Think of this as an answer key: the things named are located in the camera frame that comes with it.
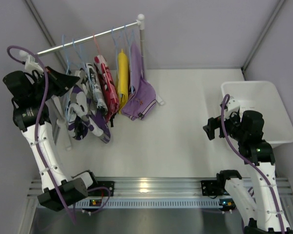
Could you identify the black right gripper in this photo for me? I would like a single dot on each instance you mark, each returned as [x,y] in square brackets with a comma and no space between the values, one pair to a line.
[214,127]

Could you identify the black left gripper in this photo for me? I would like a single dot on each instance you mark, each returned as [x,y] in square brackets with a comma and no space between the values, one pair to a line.
[52,81]

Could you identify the purple camouflage trousers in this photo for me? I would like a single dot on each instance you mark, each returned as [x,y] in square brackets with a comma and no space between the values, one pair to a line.
[81,113]

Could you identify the blue wire hanger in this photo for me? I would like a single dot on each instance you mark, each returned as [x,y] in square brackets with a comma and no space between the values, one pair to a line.
[68,72]

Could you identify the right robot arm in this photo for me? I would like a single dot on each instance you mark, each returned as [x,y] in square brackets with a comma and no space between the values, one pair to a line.
[261,211]

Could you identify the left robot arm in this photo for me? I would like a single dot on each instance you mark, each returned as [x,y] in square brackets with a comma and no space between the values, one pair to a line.
[31,116]

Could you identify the black white newsprint trousers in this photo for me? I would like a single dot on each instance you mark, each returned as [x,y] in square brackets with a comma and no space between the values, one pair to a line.
[96,89]

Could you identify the blue hanger of newsprint trousers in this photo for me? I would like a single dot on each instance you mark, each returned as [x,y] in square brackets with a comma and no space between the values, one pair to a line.
[80,52]

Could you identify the pink camouflage trousers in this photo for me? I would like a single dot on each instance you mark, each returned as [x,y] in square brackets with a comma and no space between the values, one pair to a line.
[111,106]

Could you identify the yellow trousers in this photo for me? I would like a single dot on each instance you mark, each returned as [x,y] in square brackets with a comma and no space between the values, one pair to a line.
[123,78]

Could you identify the blue hanger of yellow trousers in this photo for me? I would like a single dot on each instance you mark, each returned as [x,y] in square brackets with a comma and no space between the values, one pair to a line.
[116,39]

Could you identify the lilac trousers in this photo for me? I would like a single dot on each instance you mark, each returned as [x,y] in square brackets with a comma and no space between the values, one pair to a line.
[143,98]

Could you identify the blue hanger of lilac trousers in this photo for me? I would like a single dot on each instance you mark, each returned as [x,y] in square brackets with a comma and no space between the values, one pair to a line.
[130,39]

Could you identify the white plastic basket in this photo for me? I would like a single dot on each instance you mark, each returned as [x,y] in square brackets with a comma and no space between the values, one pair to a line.
[263,96]

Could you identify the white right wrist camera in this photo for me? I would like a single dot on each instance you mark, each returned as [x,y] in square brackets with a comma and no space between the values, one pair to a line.
[232,106]

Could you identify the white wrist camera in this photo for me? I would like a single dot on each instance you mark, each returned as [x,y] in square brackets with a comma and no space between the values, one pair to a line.
[232,106]
[31,65]

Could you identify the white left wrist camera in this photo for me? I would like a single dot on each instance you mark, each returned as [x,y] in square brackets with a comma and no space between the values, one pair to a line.
[31,65]

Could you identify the pink wire hanger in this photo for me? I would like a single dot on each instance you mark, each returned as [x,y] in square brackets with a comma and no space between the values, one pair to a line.
[108,82]

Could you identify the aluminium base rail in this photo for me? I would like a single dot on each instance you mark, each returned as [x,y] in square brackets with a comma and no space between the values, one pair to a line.
[144,187]

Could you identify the perforated grey cable duct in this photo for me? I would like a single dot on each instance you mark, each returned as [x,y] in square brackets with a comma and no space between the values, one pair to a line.
[145,203]

